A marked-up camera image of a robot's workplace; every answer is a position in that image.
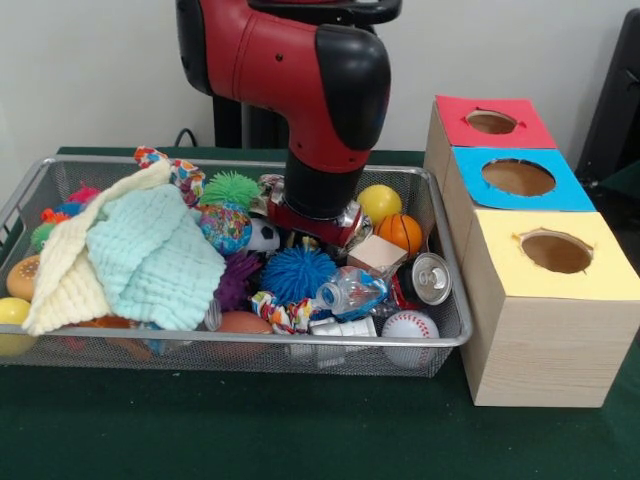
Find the small soccer ball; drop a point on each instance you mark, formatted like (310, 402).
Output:
(265, 235)

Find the cream waffle cloth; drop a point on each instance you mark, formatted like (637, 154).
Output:
(60, 280)

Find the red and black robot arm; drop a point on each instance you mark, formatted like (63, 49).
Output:
(300, 75)

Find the large green spiky ball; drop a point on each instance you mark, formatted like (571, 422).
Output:
(230, 187)

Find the white baseball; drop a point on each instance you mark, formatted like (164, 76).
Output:
(410, 330)

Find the crushed red soda can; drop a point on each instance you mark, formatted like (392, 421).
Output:
(430, 280)

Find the dark green table cloth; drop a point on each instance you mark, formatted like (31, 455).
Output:
(250, 430)
(625, 181)

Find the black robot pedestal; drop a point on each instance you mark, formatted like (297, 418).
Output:
(227, 125)

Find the yellow smiley ball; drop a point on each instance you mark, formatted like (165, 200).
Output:
(379, 202)

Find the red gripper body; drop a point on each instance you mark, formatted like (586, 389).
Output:
(310, 227)

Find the blue spiky ball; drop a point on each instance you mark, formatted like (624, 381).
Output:
(297, 275)

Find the silver mesh bin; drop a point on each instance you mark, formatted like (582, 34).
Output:
(225, 360)

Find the wooden box with three holes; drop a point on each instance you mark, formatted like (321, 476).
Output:
(540, 350)

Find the mint green waffle cloth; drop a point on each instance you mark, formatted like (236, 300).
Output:
(150, 260)

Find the globe print ball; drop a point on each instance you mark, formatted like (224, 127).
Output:
(225, 230)

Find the small orange basketball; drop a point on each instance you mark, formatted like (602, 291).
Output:
(398, 234)

